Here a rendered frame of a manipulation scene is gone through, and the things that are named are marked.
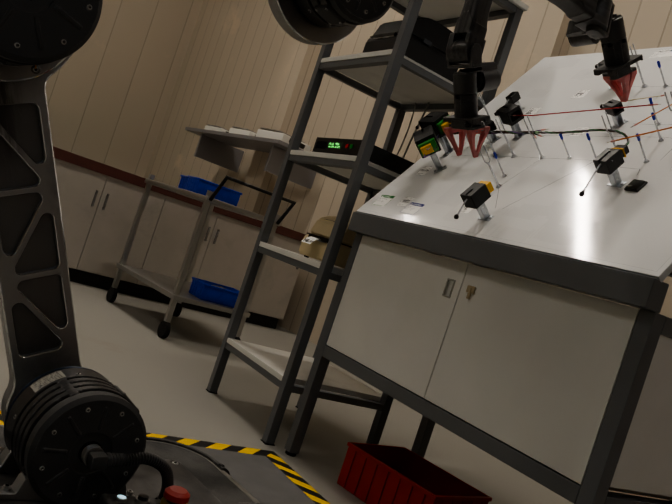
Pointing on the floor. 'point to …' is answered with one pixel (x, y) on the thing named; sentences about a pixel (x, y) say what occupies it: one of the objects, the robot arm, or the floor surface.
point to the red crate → (401, 478)
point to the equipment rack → (295, 373)
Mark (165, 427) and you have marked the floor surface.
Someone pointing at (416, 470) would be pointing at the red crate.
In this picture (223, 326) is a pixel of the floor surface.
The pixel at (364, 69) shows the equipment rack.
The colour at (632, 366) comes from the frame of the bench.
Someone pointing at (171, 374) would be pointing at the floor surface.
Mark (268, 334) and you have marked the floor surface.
